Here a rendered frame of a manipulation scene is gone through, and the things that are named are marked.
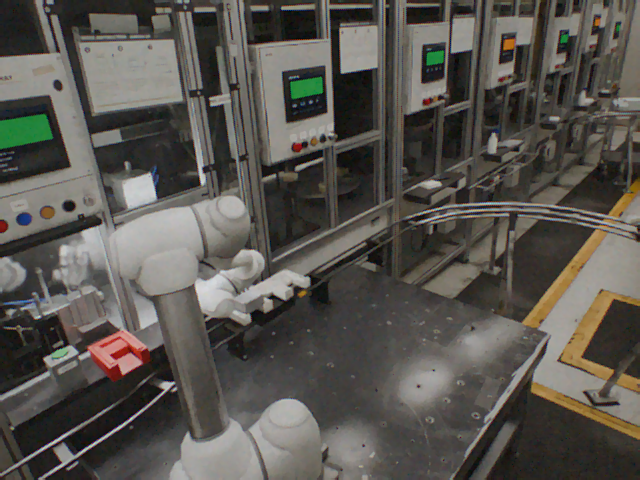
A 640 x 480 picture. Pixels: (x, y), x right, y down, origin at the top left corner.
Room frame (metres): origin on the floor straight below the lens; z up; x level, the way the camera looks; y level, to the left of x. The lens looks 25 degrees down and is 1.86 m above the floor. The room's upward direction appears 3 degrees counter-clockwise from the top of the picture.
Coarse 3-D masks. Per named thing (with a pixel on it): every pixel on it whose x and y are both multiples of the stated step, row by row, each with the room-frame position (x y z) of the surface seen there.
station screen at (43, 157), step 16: (0, 112) 1.19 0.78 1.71; (16, 112) 1.21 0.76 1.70; (32, 112) 1.24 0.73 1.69; (48, 112) 1.27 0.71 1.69; (32, 144) 1.22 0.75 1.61; (48, 144) 1.25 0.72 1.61; (0, 160) 1.16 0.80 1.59; (16, 160) 1.19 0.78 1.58; (32, 160) 1.21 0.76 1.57; (48, 160) 1.24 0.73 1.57; (0, 176) 1.15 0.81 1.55
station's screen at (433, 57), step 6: (432, 48) 2.74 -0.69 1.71; (438, 48) 2.79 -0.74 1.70; (444, 48) 2.84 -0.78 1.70; (426, 54) 2.70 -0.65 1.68; (432, 54) 2.75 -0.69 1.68; (438, 54) 2.80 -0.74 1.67; (444, 54) 2.85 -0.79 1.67; (426, 60) 2.70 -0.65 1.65; (432, 60) 2.75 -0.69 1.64; (438, 60) 2.80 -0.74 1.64; (426, 66) 2.70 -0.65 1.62; (432, 66) 2.75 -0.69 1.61; (438, 66) 2.80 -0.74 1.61; (426, 72) 2.70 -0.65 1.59; (432, 72) 2.75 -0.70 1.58; (438, 72) 2.80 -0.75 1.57; (426, 78) 2.71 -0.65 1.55
